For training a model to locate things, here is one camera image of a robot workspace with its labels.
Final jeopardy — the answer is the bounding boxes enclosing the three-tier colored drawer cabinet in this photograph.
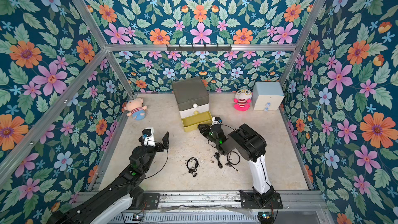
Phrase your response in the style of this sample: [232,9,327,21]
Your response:
[172,77,210,119]

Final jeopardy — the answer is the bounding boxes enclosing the black wired earphones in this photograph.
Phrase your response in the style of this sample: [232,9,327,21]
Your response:
[185,157,199,177]
[210,152,223,169]
[225,151,240,173]

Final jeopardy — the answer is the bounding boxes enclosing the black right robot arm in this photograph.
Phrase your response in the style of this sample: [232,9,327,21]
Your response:
[198,124,276,206]

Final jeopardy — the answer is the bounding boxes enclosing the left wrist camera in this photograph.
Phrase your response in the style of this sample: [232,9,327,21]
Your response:
[142,127,155,147]

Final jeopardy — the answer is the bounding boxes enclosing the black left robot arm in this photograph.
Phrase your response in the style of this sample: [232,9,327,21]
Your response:
[47,129,170,224]

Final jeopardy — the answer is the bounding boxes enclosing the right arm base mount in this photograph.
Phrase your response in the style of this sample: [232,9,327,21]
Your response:
[239,189,284,210]

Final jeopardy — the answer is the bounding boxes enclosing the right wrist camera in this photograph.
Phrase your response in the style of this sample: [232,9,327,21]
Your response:
[211,117,222,126]

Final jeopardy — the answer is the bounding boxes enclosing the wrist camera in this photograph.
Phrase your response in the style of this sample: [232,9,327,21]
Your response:
[211,117,222,126]
[142,127,155,147]

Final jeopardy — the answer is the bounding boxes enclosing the black hook rail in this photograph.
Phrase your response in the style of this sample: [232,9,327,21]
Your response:
[166,44,232,52]

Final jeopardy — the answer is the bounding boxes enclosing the pink pig plush toy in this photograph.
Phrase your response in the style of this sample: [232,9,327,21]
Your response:
[123,98,147,121]

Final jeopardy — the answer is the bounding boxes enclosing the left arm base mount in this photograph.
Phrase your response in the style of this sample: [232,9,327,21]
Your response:
[127,186,160,211]

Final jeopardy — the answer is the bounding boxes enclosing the pink white plush toy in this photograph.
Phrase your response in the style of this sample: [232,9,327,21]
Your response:
[234,88,252,112]

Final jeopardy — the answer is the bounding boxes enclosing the white blue mini drawer cabinet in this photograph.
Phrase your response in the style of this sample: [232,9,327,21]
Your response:
[252,82,285,112]

